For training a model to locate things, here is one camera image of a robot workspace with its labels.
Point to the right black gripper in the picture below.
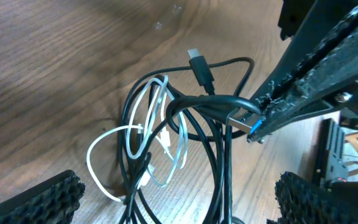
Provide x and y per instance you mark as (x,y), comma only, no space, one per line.
(318,72)

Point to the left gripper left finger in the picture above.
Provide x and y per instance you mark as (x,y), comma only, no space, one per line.
(52,201)

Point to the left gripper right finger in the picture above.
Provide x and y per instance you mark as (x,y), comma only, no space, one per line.
(303,202)

